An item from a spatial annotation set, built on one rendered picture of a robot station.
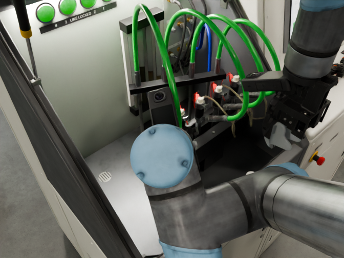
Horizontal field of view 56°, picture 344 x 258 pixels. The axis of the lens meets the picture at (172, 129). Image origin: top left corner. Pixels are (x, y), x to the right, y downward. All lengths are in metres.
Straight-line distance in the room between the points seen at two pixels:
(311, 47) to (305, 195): 0.25
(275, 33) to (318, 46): 0.65
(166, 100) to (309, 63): 0.24
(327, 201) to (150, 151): 0.19
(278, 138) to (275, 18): 0.57
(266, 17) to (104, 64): 0.53
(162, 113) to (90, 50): 0.47
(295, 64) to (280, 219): 0.26
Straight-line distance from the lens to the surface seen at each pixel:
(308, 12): 0.53
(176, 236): 0.42
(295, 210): 0.38
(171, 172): 0.38
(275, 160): 1.08
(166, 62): 0.66
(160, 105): 0.59
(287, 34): 1.24
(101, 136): 1.21
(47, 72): 0.97
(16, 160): 2.50
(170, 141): 0.38
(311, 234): 0.36
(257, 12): 1.09
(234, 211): 0.43
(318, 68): 0.56
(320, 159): 1.32
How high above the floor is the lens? 1.75
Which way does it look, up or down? 45 degrees down
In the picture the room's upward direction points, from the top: straight up
